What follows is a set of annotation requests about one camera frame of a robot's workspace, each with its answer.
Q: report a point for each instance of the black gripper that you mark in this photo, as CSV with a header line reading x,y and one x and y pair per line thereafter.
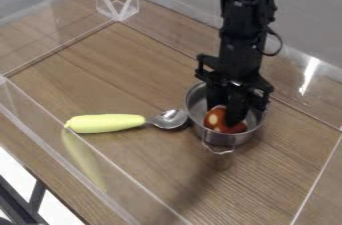
x,y
232,79

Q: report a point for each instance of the red toy mushroom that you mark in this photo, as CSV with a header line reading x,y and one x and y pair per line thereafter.
x,y
214,121

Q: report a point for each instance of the small steel pot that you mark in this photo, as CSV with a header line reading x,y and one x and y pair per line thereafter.
x,y
195,105

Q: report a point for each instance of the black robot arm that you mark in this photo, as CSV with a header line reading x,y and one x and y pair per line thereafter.
x,y
246,19

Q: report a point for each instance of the black metal table leg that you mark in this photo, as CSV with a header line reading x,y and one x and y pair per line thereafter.
x,y
21,211

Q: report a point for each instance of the clear acrylic enclosure wall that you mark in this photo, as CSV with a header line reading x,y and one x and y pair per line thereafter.
x,y
69,62

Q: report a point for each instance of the spoon with yellow handle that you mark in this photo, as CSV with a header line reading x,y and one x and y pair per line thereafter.
x,y
88,124

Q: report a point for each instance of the clear acrylic corner bracket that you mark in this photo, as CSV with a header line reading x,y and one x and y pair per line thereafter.
x,y
117,10

